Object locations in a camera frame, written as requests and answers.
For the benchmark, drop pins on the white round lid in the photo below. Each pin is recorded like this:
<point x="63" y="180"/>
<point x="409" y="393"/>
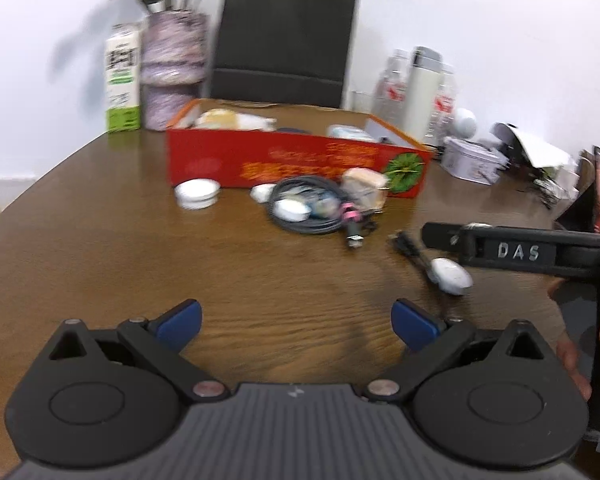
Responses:
<point x="196" y="191"/>

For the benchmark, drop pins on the white paper sheet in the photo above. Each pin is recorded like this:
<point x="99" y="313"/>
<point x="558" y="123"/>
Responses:
<point x="540" y="150"/>

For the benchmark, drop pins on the clear glass cup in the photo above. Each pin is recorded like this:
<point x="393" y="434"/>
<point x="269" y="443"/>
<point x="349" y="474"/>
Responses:
<point x="362" y="102"/>

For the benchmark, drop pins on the white blue-label pack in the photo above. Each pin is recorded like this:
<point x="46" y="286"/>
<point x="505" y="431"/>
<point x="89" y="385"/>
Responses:
<point x="350" y="132"/>

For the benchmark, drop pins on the black paper bag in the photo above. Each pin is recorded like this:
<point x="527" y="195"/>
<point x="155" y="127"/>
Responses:
<point x="285" y="30"/>

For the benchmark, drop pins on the purple ceramic vase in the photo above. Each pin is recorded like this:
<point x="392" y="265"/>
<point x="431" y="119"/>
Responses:
<point x="172" y="60"/>

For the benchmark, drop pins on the person's right hand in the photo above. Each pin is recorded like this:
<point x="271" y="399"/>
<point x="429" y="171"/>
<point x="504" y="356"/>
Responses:
<point x="572" y="360"/>

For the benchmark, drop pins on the navy zip case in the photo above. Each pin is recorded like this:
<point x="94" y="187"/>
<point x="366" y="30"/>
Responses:
<point x="295" y="131"/>

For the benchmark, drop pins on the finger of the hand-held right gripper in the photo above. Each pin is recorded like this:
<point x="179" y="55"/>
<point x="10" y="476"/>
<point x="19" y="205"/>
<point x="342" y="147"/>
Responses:
<point x="442" y="236"/>

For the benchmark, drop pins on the white tissue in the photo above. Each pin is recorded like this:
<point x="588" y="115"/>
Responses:
<point x="263" y="193"/>

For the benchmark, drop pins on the yellow white plush toy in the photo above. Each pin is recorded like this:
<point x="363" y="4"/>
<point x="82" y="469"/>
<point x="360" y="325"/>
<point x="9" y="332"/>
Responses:
<point x="230" y="120"/>

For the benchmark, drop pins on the red cardboard box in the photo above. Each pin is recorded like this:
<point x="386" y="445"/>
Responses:
<point x="290" y="160"/>

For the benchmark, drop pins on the white green milk carton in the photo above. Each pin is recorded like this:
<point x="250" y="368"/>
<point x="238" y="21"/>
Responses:
<point x="122" y="90"/>

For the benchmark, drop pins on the white printed tin box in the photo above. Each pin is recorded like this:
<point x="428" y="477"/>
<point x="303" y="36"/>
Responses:
<point x="467" y="160"/>

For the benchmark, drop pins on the clear water bottle red label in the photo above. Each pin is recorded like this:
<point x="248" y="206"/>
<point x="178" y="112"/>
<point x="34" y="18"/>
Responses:
<point x="445" y="105"/>
<point x="390" y="90"/>

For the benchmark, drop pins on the white round speaker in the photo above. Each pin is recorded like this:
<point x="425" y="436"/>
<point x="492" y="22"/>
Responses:
<point x="464" y="121"/>

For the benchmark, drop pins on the wooden desktop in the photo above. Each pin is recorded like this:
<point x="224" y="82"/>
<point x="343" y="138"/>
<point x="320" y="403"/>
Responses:
<point x="130" y="260"/>

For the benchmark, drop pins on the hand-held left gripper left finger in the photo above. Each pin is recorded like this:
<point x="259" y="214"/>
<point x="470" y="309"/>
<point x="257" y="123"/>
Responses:
<point x="180" y="322"/>

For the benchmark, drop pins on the white thermos grey lid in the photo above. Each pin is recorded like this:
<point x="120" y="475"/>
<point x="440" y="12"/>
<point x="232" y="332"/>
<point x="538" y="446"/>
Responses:
<point x="422" y="100"/>

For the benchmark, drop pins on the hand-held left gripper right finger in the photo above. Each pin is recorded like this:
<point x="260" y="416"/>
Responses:
<point x="415" y="325"/>

